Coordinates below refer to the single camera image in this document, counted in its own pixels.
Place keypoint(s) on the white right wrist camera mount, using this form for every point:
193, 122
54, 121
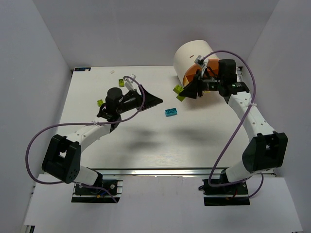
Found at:
200, 61

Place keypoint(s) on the lime small lego brick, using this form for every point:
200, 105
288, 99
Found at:
100, 102

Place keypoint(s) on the orange drawer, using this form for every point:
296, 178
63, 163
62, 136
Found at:
212, 63

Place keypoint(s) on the long lime lego brick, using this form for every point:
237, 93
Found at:
178, 89

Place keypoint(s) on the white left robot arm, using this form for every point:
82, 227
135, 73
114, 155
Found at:
63, 156

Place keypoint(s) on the lime square lego brick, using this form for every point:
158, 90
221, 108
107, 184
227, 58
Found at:
121, 83

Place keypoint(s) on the white cylindrical drawer cabinet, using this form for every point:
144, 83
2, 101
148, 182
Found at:
185, 56

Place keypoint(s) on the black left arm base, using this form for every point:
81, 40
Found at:
108, 190

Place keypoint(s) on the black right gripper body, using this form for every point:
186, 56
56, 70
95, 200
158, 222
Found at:
199, 85

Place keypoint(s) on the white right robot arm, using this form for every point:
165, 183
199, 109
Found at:
267, 147

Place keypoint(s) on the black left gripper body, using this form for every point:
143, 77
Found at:
141, 99

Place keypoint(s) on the long teal lego brick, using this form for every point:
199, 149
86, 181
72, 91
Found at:
171, 112

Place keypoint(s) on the yellow drawer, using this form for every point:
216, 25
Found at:
187, 79

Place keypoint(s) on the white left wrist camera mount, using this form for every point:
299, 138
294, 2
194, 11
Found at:
128, 82

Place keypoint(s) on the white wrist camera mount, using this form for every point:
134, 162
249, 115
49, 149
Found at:
128, 82
200, 61

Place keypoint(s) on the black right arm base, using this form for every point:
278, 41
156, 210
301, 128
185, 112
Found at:
231, 195

